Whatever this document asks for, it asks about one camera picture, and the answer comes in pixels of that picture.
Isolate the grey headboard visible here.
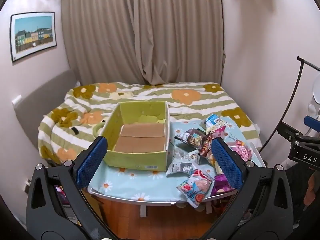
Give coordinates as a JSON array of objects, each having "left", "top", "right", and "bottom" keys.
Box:
[{"left": 12, "top": 69, "right": 78, "bottom": 160}]

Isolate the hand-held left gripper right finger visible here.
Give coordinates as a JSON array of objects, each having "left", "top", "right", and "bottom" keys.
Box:
[{"left": 207, "top": 137, "right": 294, "bottom": 240}]

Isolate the red brown snack packet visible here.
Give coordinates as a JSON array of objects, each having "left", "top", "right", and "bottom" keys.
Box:
[{"left": 199, "top": 133, "right": 217, "bottom": 158}]

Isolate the blue daisy tablecloth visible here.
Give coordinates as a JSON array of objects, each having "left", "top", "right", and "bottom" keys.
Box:
[{"left": 89, "top": 116, "right": 266, "bottom": 205}]

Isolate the purple snack packet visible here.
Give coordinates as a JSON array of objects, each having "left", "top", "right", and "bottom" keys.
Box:
[{"left": 211, "top": 174, "right": 238, "bottom": 197}]

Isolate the black curved stand pole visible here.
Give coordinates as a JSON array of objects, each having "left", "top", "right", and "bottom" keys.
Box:
[{"left": 258, "top": 56, "right": 320, "bottom": 153}]

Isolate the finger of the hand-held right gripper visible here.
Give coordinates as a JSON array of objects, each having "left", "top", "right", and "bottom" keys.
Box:
[
  {"left": 304, "top": 115, "right": 320, "bottom": 134},
  {"left": 278, "top": 122, "right": 320, "bottom": 145}
]

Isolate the clear plastic snack packet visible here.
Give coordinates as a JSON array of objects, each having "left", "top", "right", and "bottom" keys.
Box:
[{"left": 172, "top": 145, "right": 200, "bottom": 163}]

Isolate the red white blue snack packet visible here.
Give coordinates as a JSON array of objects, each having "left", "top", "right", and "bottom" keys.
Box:
[{"left": 176, "top": 169, "right": 215, "bottom": 208}]

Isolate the person's right hand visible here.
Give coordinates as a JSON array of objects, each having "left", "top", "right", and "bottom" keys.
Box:
[{"left": 303, "top": 172, "right": 318, "bottom": 206}]

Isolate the white newsprint snack packet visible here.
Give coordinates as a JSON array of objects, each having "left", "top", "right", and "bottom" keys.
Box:
[{"left": 166, "top": 155, "right": 200, "bottom": 177}]

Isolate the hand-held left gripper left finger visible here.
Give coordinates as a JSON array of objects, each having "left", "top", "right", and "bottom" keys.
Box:
[{"left": 26, "top": 135, "right": 113, "bottom": 240}]

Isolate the pale pink snack packet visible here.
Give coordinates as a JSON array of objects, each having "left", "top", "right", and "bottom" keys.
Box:
[{"left": 212, "top": 124, "right": 234, "bottom": 141}]

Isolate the beige curtain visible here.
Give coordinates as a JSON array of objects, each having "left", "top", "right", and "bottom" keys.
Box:
[{"left": 61, "top": 0, "right": 225, "bottom": 86}]

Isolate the pink striped snack packet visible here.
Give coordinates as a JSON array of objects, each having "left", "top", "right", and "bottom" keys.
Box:
[{"left": 226, "top": 139, "right": 253, "bottom": 162}]

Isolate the framed houses picture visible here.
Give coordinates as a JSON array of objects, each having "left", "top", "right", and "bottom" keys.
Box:
[{"left": 10, "top": 12, "right": 58, "bottom": 63}]

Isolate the green cardboard box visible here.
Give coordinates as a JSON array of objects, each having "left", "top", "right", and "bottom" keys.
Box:
[{"left": 103, "top": 101, "right": 171, "bottom": 171}]

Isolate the dark brown snack packet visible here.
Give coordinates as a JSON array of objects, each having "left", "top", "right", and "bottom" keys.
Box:
[{"left": 174, "top": 128, "right": 207, "bottom": 151}]

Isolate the white round object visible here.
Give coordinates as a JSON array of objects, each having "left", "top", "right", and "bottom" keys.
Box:
[{"left": 310, "top": 77, "right": 320, "bottom": 122}]

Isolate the blue and white snack packet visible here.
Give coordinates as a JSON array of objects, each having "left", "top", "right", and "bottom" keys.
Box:
[{"left": 204, "top": 114, "right": 227, "bottom": 133}]

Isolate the green striped floral blanket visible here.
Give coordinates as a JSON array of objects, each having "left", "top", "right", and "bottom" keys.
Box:
[{"left": 37, "top": 81, "right": 263, "bottom": 166}]

